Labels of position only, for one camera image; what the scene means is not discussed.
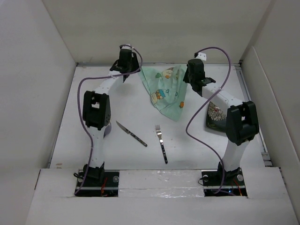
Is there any green cartoon print cloth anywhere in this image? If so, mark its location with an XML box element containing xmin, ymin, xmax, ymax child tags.
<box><xmin>139</xmin><ymin>65</ymin><xmax>187</xmax><ymax>121</ymax></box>

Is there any black floral square plate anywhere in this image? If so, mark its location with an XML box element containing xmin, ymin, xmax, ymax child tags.
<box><xmin>206</xmin><ymin>102</ymin><xmax>226</xmax><ymax>133</ymax></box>

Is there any steel fork patterned handle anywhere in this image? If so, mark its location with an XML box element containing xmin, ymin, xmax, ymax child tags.
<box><xmin>155</xmin><ymin>125</ymin><xmax>168</xmax><ymax>164</ymax></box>

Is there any steel knife patterned handle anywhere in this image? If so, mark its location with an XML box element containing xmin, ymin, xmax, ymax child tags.
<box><xmin>116</xmin><ymin>121</ymin><xmax>148</xmax><ymax>147</ymax></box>

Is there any purple ceramic mug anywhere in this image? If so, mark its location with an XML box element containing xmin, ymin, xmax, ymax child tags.
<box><xmin>103</xmin><ymin>124</ymin><xmax>112</xmax><ymax>137</ymax></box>

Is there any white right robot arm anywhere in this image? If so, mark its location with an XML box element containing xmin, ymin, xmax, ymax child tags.
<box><xmin>183</xmin><ymin>59</ymin><xmax>259</xmax><ymax>185</ymax></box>

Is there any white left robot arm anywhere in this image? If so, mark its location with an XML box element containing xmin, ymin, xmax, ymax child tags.
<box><xmin>77</xmin><ymin>44</ymin><xmax>143</xmax><ymax>171</ymax></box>

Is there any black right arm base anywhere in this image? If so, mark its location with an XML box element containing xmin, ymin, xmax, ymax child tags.
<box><xmin>198</xmin><ymin>163</ymin><xmax>247</xmax><ymax>197</ymax></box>

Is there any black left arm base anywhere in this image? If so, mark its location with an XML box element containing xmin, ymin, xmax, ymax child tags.
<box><xmin>73</xmin><ymin>164</ymin><xmax>120</xmax><ymax>197</ymax></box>

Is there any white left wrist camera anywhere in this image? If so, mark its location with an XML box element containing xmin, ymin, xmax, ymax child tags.
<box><xmin>120</xmin><ymin>44</ymin><xmax>134</xmax><ymax>50</ymax></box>

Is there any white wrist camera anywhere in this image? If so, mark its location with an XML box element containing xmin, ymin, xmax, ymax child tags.
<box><xmin>194</xmin><ymin>52</ymin><xmax>207</xmax><ymax>61</ymax></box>
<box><xmin>120</xmin><ymin>44</ymin><xmax>134</xmax><ymax>50</ymax></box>

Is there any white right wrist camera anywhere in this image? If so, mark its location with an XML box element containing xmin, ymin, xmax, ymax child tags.
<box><xmin>194</xmin><ymin>52</ymin><xmax>207</xmax><ymax>61</ymax></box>

